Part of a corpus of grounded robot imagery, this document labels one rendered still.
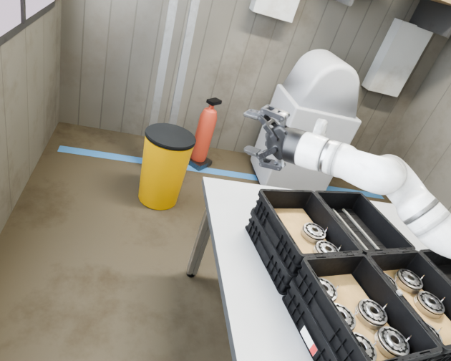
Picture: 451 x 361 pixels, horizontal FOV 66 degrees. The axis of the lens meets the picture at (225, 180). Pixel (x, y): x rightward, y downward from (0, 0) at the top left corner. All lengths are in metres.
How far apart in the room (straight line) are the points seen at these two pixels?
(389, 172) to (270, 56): 2.93
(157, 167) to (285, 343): 1.57
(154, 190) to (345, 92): 1.69
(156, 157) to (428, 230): 2.00
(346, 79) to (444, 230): 2.39
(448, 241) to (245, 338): 0.78
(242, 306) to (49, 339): 1.03
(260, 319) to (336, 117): 2.08
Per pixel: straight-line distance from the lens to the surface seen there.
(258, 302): 1.39
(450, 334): 1.60
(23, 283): 2.24
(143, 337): 2.03
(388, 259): 1.60
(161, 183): 2.56
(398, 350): 1.34
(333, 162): 0.71
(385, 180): 0.67
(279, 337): 1.34
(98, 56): 3.43
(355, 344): 1.15
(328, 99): 3.01
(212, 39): 3.38
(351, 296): 1.43
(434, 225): 0.70
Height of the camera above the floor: 1.72
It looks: 32 degrees down
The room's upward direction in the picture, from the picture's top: 18 degrees clockwise
